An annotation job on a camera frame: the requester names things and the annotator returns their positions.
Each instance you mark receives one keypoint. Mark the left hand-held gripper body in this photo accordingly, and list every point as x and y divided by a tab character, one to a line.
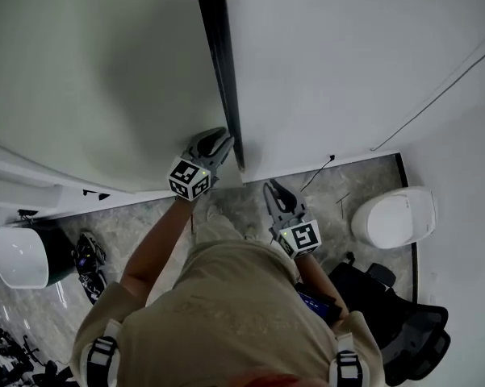
183	176

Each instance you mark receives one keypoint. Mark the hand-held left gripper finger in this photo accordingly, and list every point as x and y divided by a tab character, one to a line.
222	153
193	140

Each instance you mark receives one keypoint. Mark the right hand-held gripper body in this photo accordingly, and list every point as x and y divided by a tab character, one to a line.
302	236

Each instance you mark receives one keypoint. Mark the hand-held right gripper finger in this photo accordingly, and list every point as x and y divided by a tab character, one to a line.
270	204
299	205

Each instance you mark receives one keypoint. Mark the white roller blind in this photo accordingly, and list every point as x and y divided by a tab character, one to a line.
105	55

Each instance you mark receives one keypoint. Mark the person's right forearm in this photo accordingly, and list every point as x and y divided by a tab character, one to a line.
316	276

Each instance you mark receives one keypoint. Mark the person's left forearm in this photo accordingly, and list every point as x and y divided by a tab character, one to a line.
157	244

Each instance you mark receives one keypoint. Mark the person's right shoe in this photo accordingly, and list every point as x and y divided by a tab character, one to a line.
251	230

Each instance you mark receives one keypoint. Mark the person's shoe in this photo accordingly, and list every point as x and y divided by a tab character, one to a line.
214	213
251	230

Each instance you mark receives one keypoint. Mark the person's left shoe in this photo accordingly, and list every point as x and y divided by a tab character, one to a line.
214	213

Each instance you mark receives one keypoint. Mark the person's beige trousers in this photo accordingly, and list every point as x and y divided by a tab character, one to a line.
216	232

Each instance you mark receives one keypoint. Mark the blue screen handheld device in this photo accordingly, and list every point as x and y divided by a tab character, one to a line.
312	300

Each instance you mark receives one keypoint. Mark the small black angular device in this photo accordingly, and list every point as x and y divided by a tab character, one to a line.
103	196

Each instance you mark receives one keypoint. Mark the white rounded bin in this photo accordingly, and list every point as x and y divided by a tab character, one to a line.
395	220

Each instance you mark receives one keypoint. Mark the person's beige shirt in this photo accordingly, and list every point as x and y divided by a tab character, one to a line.
226	321

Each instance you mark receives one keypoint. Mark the black mesh office chair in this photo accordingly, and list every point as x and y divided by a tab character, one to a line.
419	337

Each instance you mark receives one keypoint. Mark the small black tripod device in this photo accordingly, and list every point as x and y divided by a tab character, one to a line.
26	213

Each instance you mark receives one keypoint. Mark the black wheeled stand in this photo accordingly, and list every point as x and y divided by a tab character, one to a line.
8	349

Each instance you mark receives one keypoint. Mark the black window frame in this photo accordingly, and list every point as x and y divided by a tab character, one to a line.
222	55

